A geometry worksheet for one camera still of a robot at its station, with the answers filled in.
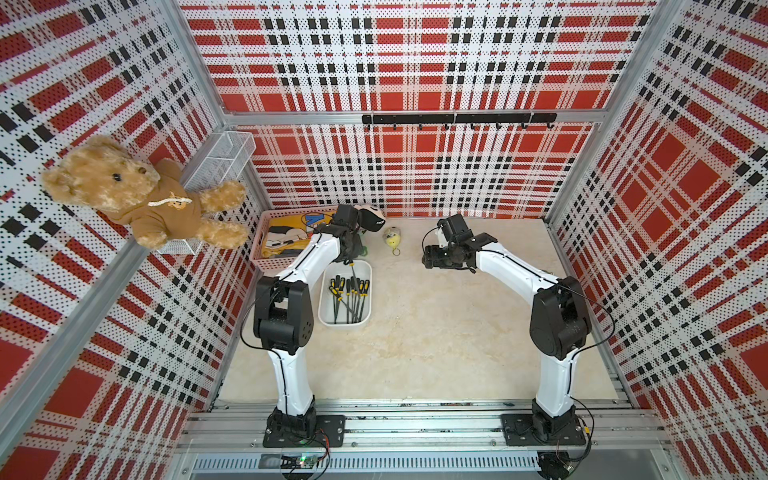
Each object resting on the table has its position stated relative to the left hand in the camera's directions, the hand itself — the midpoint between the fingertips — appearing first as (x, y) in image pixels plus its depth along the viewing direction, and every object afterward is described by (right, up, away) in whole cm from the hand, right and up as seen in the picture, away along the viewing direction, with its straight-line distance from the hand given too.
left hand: (355, 250), depth 96 cm
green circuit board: (-8, -50, -27) cm, 57 cm away
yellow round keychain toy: (+12, +5, +15) cm, 19 cm away
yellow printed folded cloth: (-26, +5, +11) cm, 29 cm away
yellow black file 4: (+3, -15, +2) cm, 15 cm away
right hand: (+26, -2, -3) cm, 26 cm away
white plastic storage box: (0, -7, +9) cm, 11 cm away
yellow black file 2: (-6, -15, +2) cm, 16 cm away
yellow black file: (0, -13, +2) cm, 13 cm away
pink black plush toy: (+4, +11, +8) cm, 14 cm away
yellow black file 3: (-3, -15, +3) cm, 15 cm away
